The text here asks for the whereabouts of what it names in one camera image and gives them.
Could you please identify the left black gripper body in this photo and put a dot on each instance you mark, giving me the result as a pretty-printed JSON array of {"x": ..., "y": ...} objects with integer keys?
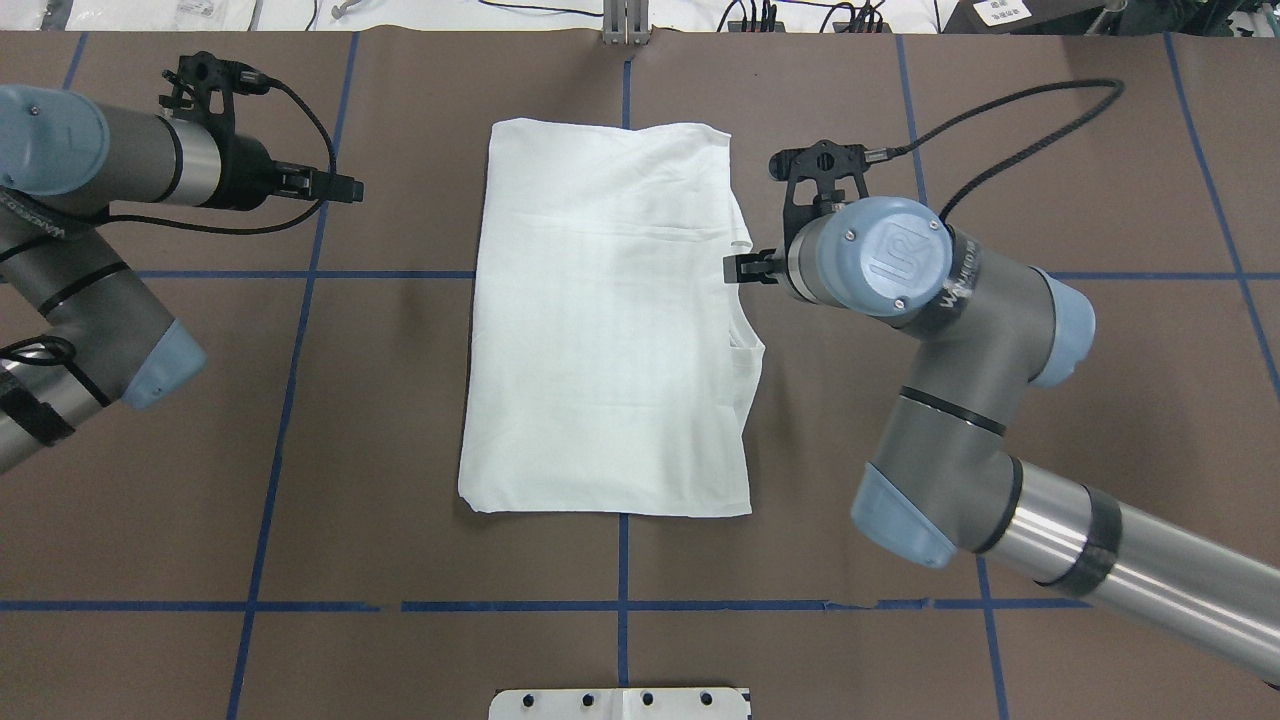
[{"x": 246, "y": 177}]

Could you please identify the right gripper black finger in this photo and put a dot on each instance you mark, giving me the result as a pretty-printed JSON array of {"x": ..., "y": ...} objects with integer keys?
[
  {"x": 747, "y": 275},
  {"x": 749, "y": 262}
]

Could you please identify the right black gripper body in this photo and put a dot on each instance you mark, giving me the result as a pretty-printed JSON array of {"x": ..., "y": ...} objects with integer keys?
[{"x": 746, "y": 267}]

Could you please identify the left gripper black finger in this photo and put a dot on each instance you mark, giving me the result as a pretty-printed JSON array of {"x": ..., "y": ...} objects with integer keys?
[
  {"x": 348, "y": 190},
  {"x": 299, "y": 175}
]

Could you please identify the white long-sleeve printed shirt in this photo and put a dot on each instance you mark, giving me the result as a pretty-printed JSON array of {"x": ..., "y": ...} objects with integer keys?
[{"x": 612, "y": 369}]

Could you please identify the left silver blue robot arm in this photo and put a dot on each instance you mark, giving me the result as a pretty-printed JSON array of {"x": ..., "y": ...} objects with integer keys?
[{"x": 66, "y": 159}]

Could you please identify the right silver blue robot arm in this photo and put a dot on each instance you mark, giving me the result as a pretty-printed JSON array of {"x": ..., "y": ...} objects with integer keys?
[{"x": 989, "y": 328}]

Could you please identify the white central mounting column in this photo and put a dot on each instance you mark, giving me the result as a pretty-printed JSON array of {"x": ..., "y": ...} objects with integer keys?
[{"x": 623, "y": 703}]

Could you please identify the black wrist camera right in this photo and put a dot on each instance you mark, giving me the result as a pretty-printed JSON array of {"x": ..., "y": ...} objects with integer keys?
[{"x": 825, "y": 164}]

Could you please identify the aluminium frame post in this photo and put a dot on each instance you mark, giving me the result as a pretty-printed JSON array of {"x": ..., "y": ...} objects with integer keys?
[{"x": 626, "y": 22}]

